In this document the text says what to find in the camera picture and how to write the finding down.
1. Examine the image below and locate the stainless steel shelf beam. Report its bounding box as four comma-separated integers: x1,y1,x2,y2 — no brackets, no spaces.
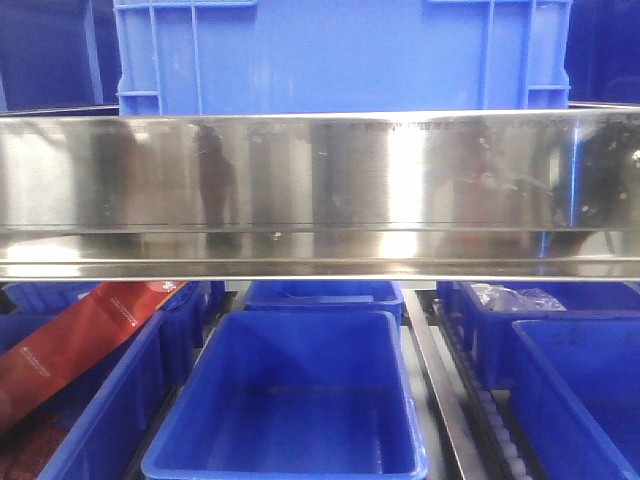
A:
1,106,639,281

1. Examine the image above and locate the blue centre rear bin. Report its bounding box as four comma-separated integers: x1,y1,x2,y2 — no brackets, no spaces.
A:
244,280,404,324

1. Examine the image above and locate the blue bin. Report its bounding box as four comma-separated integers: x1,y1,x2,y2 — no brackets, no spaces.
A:
436,280,639,389
1,310,196,479
141,311,429,479
1,281,225,348
244,280,404,324
509,319,639,479

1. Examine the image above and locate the blue centre front bin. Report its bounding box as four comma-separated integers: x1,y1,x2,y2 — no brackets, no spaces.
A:
141,311,429,479

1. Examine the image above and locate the blue right rear bin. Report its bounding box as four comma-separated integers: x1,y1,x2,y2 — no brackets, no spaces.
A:
436,280,639,389

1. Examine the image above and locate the clear plastic bag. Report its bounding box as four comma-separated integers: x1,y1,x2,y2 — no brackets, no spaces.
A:
471,283,567,312

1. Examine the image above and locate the large light blue crate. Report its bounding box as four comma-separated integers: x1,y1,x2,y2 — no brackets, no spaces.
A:
114,1,571,115

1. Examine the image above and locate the red foil pouch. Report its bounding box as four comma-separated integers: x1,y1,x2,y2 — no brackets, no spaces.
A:
1,280,186,432

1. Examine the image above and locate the blue right front bin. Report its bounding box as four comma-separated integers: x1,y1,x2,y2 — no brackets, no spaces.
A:
509,319,639,479

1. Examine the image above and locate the blue left front bin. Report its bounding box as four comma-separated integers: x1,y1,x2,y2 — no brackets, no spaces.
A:
1,310,196,479

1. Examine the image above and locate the blue left rear bin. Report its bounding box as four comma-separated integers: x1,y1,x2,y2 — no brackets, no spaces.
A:
1,281,225,348

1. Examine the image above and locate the dark blue left crate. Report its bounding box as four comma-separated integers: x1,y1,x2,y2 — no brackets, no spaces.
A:
1,1,121,112

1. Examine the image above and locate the dark blue crate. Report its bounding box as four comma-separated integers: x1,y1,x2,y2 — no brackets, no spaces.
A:
1,1,121,112
565,1,639,104

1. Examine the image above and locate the dark blue right crate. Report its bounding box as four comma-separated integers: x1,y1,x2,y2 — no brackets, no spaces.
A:
565,1,639,104

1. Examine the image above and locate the steel roller track rail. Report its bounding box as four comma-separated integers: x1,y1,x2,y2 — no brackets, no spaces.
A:
402,289,544,479

